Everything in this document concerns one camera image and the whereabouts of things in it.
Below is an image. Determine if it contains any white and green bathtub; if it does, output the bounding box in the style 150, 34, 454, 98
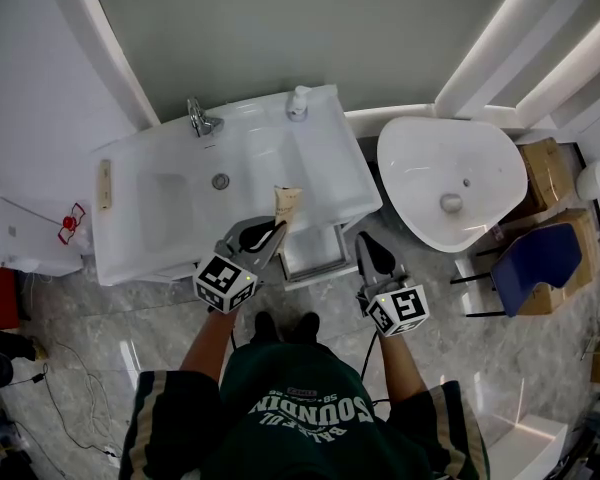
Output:
377, 115, 530, 254

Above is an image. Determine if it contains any person's right forearm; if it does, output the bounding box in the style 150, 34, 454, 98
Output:
377, 335, 429, 404

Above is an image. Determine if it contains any white coiled cable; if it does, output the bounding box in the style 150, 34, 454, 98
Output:
54, 340, 116, 449

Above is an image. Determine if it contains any blue chair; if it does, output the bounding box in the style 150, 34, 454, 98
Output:
449, 221, 584, 318

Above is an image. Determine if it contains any black floor cable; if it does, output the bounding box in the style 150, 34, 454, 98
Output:
29, 362, 126, 462

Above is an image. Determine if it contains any white water dispenser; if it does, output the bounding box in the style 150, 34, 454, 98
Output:
0, 195, 86, 277

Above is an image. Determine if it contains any white cabinet drawer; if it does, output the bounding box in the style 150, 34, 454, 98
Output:
278, 223, 360, 290

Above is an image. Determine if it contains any white round ceramic object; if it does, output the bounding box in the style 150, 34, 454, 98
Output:
577, 160, 600, 202

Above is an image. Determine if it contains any white vanity cabinet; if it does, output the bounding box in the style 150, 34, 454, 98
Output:
144, 212, 361, 287

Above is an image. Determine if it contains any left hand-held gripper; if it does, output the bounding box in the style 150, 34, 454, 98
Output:
193, 215, 287, 314

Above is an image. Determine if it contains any chrome faucet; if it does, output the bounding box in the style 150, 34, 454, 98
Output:
186, 96, 225, 139

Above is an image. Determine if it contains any beige paper packet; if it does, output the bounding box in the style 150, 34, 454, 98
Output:
272, 184, 305, 232

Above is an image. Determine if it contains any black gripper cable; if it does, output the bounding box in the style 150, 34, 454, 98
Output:
359, 330, 389, 419

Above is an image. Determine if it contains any person's left black shoe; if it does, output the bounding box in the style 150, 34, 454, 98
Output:
253, 310, 279, 344

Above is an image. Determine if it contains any person's right black shoe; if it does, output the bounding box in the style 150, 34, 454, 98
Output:
284, 311, 321, 344

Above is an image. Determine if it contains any person's green printed shirt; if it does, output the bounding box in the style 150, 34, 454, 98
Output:
122, 342, 489, 480

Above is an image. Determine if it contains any white pump soap bottle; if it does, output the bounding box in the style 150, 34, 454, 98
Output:
285, 85, 312, 122

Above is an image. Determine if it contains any person's black shoe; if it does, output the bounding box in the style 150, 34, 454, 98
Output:
253, 310, 279, 344
284, 311, 321, 344

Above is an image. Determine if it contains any person's left forearm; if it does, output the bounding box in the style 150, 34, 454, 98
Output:
179, 310, 239, 382

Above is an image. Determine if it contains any white ceramic sink basin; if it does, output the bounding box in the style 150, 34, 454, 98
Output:
89, 85, 384, 287

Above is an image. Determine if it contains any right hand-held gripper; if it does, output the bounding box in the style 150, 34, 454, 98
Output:
355, 231, 430, 338

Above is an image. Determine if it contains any white rectangular stand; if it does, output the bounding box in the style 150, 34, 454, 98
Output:
484, 415, 569, 480

